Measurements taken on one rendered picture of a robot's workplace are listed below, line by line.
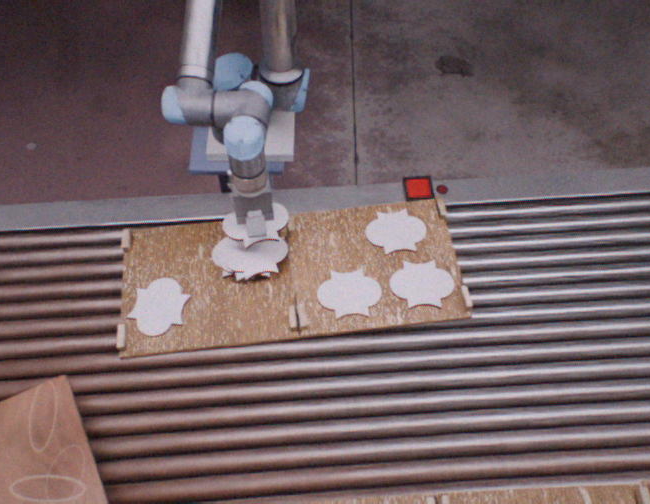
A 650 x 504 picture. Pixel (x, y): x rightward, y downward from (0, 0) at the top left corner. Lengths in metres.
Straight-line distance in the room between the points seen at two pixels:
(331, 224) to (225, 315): 0.36
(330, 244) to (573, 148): 1.86
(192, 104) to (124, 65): 2.23
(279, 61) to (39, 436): 1.01
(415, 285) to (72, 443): 0.82
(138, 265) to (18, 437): 0.48
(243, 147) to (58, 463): 0.70
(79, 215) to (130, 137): 1.45
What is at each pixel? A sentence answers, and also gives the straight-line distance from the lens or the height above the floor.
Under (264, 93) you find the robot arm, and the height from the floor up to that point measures 1.36.
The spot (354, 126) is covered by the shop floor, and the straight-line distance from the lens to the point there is 3.21.
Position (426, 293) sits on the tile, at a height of 0.95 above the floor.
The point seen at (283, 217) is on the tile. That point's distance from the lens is 1.54.
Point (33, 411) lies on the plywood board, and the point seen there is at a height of 1.04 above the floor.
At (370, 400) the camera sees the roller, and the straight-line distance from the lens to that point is 1.51.
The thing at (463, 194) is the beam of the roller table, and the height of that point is 0.92.
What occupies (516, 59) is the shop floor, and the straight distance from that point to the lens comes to 3.66.
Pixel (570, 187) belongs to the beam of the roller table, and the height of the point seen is 0.92.
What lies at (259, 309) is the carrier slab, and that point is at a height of 0.94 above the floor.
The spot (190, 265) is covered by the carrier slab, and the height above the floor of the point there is 0.94.
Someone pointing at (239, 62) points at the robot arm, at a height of 1.13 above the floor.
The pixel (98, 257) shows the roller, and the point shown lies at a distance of 1.77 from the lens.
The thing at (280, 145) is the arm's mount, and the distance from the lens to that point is 1.93.
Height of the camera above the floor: 2.34
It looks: 58 degrees down
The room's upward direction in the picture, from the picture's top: straight up
